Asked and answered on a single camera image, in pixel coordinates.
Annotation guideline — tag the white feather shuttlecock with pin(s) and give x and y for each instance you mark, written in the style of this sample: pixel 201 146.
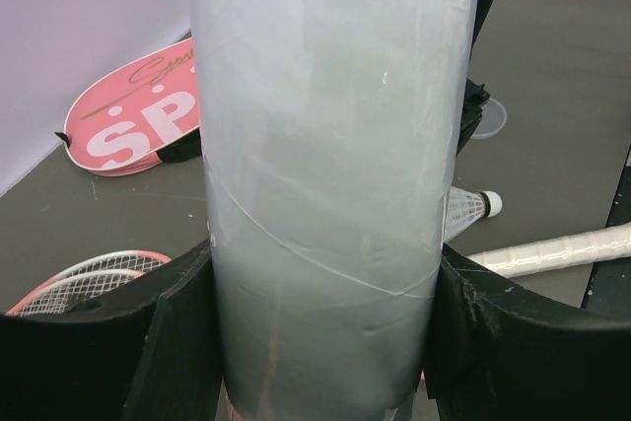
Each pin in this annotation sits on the white feather shuttlecock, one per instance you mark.
pixel 465 208

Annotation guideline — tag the clear plastic tube lid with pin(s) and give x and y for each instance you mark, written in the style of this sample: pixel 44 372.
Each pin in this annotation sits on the clear plastic tube lid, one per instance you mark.
pixel 494 118

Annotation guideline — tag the pink racket cover bag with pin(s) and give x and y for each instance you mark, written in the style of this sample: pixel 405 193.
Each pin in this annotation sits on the pink racket cover bag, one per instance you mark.
pixel 143 114

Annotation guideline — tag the white shuttlecock tube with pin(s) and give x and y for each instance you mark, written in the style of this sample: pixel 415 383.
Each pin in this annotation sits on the white shuttlecock tube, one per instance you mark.
pixel 329 132

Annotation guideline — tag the pink white badminton racket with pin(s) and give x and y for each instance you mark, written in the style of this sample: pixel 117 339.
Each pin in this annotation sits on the pink white badminton racket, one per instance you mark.
pixel 60 296
pixel 140 260

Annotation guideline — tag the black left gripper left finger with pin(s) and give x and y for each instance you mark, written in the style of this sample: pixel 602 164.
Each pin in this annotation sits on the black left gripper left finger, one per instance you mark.
pixel 148 350

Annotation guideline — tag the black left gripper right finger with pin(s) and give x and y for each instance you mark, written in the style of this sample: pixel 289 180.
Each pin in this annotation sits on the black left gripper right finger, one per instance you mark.
pixel 498 351

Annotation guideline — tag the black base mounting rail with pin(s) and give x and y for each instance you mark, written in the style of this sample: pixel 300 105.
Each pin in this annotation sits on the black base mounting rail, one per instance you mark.
pixel 608 289

